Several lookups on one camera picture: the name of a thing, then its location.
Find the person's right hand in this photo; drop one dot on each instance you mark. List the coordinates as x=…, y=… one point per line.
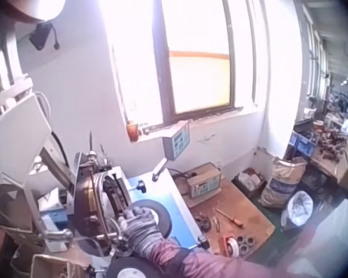
x=140, y=231

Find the person's right fingers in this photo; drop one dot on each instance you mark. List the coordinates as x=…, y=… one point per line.
x=134, y=215

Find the black knob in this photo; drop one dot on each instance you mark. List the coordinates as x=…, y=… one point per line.
x=141, y=186

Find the blue and white machine base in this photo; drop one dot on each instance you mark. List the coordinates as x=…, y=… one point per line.
x=174, y=199

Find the black wheel with white hub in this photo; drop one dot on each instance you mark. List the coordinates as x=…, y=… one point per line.
x=133, y=270

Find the black metal clamp part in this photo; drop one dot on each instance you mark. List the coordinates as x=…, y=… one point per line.
x=204, y=222

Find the beige power supply box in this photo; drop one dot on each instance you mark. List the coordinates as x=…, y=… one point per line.
x=204, y=185

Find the small metal pliers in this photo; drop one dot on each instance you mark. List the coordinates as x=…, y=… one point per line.
x=217, y=224

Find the orange cup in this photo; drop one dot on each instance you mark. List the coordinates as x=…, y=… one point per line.
x=132, y=131

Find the grey control box with display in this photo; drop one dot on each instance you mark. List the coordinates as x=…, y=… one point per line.
x=178, y=140

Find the white tape roll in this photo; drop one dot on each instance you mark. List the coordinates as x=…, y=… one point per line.
x=232, y=246

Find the wooden workbench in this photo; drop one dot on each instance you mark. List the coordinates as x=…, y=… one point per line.
x=243, y=211

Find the dark box with papers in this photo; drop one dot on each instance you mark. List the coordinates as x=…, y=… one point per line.
x=249, y=182

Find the white machine cabinet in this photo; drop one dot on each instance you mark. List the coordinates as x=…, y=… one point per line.
x=16, y=139

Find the brown paper sack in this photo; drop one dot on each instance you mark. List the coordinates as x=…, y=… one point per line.
x=282, y=182

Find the white plastic bag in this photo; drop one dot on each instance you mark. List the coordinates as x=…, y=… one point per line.
x=298, y=210

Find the blue plastic crates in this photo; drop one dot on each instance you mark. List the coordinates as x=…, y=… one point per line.
x=303, y=143

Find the black power adapter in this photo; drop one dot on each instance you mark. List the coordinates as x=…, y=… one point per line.
x=40, y=36

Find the cluttered parts bench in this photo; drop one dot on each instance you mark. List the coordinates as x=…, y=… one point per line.
x=329, y=144

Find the round lamp shade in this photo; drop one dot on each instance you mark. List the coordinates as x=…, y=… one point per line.
x=43, y=8

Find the dark window frame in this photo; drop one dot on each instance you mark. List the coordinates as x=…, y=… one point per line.
x=166, y=72

